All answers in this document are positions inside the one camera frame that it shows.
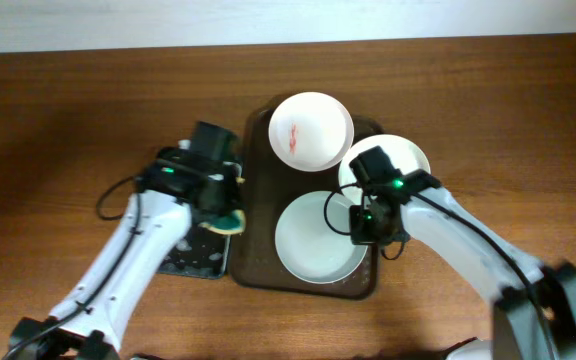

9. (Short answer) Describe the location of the green yellow sponge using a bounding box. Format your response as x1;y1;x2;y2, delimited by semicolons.
200;210;246;236

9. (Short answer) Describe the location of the large brown serving tray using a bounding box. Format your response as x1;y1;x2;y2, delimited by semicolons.
227;107;379;300

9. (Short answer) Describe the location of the white plate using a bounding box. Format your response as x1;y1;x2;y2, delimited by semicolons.
268;92;355;172
337;134;431;186
275;191;368;284

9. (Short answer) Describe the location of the white plate front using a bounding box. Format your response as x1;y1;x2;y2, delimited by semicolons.
275;191;368;284

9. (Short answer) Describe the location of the white plate back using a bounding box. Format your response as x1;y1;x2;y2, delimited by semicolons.
268;92;355;172

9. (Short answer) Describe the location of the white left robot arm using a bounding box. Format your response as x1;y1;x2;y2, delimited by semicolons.
5;160;245;359

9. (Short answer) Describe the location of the small black soapy tray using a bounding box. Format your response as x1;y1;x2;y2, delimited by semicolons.
157;144;244;280

